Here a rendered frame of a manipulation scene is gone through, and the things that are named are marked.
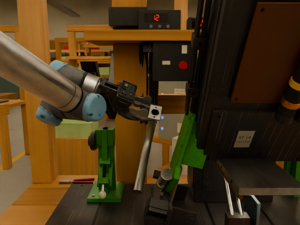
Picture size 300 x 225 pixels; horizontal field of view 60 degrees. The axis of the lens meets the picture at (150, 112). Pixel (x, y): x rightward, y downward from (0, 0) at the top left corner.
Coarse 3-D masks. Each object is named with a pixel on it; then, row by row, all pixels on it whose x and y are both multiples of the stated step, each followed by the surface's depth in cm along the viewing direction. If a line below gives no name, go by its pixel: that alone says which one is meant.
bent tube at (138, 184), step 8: (152, 112) 89; (160, 112) 87; (152, 128) 92; (152, 136) 94; (144, 144) 94; (144, 152) 92; (144, 160) 90; (144, 168) 88; (136, 176) 87; (144, 176) 87; (136, 184) 84; (136, 192) 85
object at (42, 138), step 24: (24, 0) 105; (120, 0) 105; (144, 0) 105; (24, 24) 106; (48, 48) 115; (120, 48) 108; (120, 72) 110; (144, 72) 110; (120, 120) 114; (48, 144) 116; (120, 144) 116; (48, 168) 118; (120, 168) 118
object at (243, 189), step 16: (224, 160) 78; (240, 160) 78; (256, 160) 78; (224, 176) 72; (240, 176) 67; (256, 176) 67; (272, 176) 67; (288, 176) 67; (240, 192) 61; (256, 192) 61; (272, 192) 61; (288, 192) 61
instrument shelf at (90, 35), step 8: (88, 32) 95; (96, 32) 95; (104, 32) 95; (112, 32) 95; (120, 32) 95; (128, 32) 95; (136, 32) 95; (144, 32) 95; (152, 32) 95; (160, 32) 96; (168, 32) 96; (176, 32) 96; (184, 32) 96; (88, 40) 96; (96, 40) 96; (104, 40) 96; (112, 40) 96; (120, 40) 96; (128, 40) 96; (136, 40) 96; (144, 40) 96; (152, 40) 96; (160, 40) 96; (168, 40) 96; (176, 40) 96; (184, 40) 96
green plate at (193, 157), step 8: (192, 112) 77; (184, 120) 84; (192, 120) 75; (184, 128) 81; (192, 128) 77; (184, 136) 78; (192, 136) 77; (176, 144) 87; (184, 144) 77; (192, 144) 78; (176, 152) 84; (184, 152) 77; (192, 152) 78; (200, 152) 78; (176, 160) 80; (184, 160) 79; (192, 160) 79; (200, 160) 79; (200, 168) 79
